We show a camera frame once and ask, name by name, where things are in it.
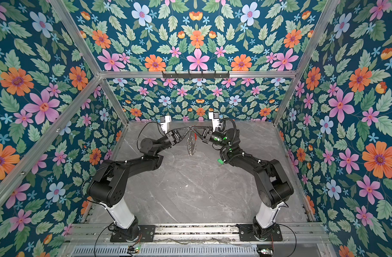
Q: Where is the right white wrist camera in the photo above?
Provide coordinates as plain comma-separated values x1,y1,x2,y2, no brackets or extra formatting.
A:
208,111,221,132

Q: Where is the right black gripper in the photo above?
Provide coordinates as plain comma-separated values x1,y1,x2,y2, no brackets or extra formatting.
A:
193,127,231,152

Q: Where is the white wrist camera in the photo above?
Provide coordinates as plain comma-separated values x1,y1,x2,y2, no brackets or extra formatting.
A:
160,115,171,133
208,111,221,132

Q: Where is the white perforated cable duct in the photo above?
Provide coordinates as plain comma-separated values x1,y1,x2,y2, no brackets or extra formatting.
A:
69,245,259,257

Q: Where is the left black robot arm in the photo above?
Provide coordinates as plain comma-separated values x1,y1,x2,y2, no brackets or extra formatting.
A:
87,127,191,241

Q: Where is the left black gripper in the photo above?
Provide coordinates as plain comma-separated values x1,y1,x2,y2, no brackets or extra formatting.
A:
153,128,189,156

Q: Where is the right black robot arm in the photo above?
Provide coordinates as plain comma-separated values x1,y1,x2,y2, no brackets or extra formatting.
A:
192,118,294,241

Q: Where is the black hook rail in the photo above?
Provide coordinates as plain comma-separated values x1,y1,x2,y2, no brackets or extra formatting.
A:
162,71,230,79

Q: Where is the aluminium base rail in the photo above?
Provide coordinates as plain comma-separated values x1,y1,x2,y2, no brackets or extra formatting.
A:
64,222,331,244

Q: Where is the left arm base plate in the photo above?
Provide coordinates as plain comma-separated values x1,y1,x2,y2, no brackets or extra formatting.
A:
110,224,156,243

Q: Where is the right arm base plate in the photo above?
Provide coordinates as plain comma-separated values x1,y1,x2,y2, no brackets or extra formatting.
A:
236,224,283,242

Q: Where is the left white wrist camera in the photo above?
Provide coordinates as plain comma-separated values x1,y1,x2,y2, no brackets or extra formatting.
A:
160,115,171,133

